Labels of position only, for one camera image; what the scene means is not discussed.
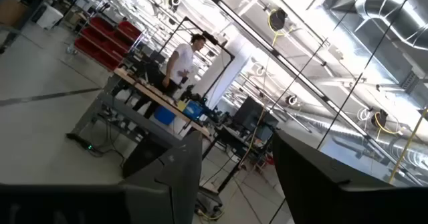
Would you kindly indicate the rack with red bins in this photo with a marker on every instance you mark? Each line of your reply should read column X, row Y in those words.
column 100, row 45

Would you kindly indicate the black power strip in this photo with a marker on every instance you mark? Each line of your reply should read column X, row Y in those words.
column 82, row 142

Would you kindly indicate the person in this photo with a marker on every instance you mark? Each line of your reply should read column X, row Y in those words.
column 182, row 60

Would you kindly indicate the cardboard box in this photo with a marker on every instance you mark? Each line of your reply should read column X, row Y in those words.
column 11, row 11

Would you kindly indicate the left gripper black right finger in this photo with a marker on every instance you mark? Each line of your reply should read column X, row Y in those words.
column 327, row 197

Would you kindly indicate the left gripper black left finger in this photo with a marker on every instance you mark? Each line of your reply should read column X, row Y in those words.
column 160, row 200

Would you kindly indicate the black computer monitor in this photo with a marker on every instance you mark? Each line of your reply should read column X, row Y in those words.
column 249, row 113

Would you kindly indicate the white container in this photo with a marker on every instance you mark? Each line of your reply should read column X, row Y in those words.
column 50, row 16

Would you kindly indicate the blue box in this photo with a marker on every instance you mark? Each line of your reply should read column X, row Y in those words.
column 193, row 111

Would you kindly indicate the silver ventilation duct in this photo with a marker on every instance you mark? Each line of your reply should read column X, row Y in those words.
column 394, row 13

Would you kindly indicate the black desk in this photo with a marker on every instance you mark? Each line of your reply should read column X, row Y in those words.
column 230, row 137

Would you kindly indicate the blue bucket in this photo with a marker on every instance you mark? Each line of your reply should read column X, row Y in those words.
column 164, row 115

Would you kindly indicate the wooden top workbench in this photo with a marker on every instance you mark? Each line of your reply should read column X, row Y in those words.
column 133, row 112

